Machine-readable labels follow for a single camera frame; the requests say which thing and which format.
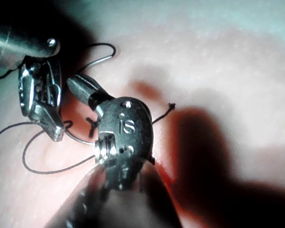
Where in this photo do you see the left arm needle driver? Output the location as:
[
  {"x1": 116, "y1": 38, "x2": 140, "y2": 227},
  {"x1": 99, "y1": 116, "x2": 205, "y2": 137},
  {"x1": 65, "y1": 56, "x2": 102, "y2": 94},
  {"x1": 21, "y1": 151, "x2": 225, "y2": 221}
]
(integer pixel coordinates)
[{"x1": 17, "y1": 56, "x2": 63, "y2": 121}]

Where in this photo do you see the right arm needle driver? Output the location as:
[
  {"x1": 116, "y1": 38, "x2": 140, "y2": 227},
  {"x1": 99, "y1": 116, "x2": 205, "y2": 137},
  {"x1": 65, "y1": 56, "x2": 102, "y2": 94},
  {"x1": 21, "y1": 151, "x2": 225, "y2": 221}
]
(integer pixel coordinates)
[{"x1": 93, "y1": 95, "x2": 155, "y2": 167}]

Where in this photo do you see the left arm needle driver jaw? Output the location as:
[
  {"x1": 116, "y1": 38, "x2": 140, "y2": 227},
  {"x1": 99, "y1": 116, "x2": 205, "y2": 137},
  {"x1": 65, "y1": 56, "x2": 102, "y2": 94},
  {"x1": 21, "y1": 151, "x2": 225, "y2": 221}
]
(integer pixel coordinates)
[{"x1": 28, "y1": 104, "x2": 66, "y2": 143}]

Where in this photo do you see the right arm needle driver jaw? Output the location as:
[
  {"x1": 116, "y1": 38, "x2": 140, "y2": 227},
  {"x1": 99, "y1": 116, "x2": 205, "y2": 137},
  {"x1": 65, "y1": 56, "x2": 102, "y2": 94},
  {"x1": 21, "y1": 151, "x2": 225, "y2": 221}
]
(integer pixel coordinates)
[
  {"x1": 74, "y1": 73, "x2": 114, "y2": 102},
  {"x1": 67, "y1": 77, "x2": 96, "y2": 105}
]

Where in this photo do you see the curved steel needle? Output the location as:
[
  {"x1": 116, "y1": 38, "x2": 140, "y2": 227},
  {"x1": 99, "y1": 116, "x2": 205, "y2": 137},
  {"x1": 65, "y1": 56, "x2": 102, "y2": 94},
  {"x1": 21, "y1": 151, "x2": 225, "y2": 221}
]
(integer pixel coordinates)
[{"x1": 63, "y1": 121, "x2": 97, "y2": 146}]

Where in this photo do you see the black thread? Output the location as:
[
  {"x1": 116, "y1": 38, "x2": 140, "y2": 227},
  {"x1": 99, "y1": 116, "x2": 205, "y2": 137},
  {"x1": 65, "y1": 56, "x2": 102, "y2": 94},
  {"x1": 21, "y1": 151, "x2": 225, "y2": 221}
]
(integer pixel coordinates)
[{"x1": 0, "y1": 42, "x2": 177, "y2": 175}]

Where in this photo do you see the black stitching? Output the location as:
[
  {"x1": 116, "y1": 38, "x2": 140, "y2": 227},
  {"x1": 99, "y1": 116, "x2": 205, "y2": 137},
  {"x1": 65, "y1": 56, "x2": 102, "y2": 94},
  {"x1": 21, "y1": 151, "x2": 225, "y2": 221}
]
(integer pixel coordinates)
[{"x1": 86, "y1": 117, "x2": 101, "y2": 138}]

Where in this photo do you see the tissue pad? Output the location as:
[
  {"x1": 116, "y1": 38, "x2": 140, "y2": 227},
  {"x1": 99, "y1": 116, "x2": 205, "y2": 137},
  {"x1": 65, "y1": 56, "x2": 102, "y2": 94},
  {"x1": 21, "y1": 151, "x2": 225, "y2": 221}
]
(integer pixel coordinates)
[{"x1": 0, "y1": 0, "x2": 285, "y2": 228}]

